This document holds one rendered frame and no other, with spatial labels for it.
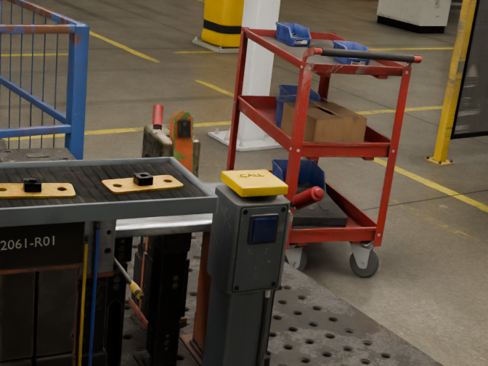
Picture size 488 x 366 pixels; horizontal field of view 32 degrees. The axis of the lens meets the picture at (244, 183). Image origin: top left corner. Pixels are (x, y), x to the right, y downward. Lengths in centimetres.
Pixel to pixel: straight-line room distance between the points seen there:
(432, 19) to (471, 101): 584
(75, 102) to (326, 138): 97
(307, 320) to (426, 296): 193
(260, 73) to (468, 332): 239
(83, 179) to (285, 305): 87
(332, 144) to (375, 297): 65
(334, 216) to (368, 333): 185
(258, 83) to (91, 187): 430
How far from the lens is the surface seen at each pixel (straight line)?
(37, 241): 89
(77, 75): 327
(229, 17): 825
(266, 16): 512
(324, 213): 351
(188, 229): 127
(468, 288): 375
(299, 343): 161
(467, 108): 558
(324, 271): 364
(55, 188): 91
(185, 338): 157
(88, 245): 109
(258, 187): 97
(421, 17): 1123
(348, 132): 340
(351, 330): 169
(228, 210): 98
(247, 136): 525
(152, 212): 88
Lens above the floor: 147
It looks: 19 degrees down
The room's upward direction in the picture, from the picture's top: 7 degrees clockwise
